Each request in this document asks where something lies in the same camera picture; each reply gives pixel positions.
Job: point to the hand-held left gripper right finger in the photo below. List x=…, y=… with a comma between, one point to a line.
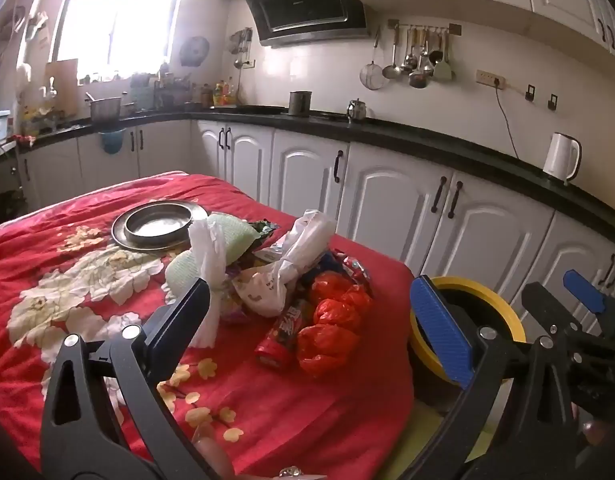
x=440, y=330

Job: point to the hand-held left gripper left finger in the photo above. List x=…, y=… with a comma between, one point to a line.
x=182, y=325

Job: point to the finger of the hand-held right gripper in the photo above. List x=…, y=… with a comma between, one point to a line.
x=537, y=302
x=582, y=296

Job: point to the yellow-rimmed black trash bin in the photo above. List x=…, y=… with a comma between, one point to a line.
x=497, y=310

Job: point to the red candy tube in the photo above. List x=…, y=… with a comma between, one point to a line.
x=282, y=335

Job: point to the person's right hand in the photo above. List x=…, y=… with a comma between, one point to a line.
x=595, y=430

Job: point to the person's left hand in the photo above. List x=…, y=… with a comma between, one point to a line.
x=215, y=455

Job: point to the white knotted plastic bag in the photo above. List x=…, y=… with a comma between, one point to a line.
x=307, y=240
x=207, y=270

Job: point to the white printed wrapper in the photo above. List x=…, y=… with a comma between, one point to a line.
x=260, y=295

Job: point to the metal bowl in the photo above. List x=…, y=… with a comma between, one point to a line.
x=157, y=225

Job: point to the red plastic bag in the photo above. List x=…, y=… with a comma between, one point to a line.
x=340, y=286
x=325, y=350
x=337, y=316

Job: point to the light green mesh cloth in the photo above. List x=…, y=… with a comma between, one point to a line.
x=235, y=235

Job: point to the red shiny wrapper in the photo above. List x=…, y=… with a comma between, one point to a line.
x=356, y=267

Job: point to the metal plate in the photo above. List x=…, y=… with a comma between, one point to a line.
x=118, y=232

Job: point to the dark green snack packet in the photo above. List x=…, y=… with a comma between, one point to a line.
x=263, y=228

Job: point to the red floral blanket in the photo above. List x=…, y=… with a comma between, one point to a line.
x=287, y=410

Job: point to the white lower cabinets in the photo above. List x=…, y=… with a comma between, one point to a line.
x=387, y=200

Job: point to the white electric kettle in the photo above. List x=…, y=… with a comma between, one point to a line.
x=560, y=157

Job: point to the black kitchen countertop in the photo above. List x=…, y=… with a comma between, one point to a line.
x=437, y=140

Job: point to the blue hanging bin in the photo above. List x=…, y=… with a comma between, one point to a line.
x=112, y=142

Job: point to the metal cooking pot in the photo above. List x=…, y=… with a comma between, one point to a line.
x=106, y=109

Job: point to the metal teapot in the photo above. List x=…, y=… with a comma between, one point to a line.
x=357, y=111

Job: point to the group of condiment bottles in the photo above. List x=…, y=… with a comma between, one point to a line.
x=221, y=94

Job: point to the dark metal canister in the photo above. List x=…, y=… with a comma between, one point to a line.
x=300, y=105

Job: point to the metal ladle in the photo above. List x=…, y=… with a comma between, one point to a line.
x=418, y=79
x=391, y=69

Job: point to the green spatula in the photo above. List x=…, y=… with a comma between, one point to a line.
x=442, y=67

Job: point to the wooden cutting board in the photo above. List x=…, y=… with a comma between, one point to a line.
x=62, y=85

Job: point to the hanging kitchen utensils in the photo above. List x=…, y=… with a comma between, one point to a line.
x=241, y=47

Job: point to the kitchen window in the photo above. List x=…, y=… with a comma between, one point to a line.
x=117, y=25

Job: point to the black range hood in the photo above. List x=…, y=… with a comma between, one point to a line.
x=307, y=5

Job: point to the wall power outlet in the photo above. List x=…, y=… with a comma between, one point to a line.
x=490, y=78

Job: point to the round grey wall ornament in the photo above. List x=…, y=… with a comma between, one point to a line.
x=195, y=51

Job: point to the utensil wall rail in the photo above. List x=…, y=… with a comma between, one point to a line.
x=422, y=26

